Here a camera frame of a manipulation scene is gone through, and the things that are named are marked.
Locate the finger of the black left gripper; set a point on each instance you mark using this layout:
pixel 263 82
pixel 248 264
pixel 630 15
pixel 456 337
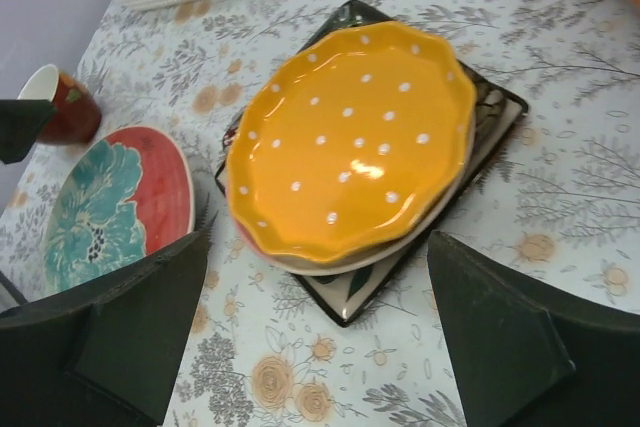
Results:
pixel 21 122

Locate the red cup with white interior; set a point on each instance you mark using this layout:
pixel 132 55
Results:
pixel 77 116

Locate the yellow polka dot plate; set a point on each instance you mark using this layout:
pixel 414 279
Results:
pixel 350 142

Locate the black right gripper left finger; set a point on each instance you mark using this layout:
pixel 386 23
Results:
pixel 107 352

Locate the red plate with teal flower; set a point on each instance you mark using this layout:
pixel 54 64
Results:
pixel 130 195

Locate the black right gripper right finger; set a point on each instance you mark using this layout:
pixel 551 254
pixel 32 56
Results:
pixel 525 353

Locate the pink and cream plate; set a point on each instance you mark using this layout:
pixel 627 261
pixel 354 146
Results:
pixel 375 253

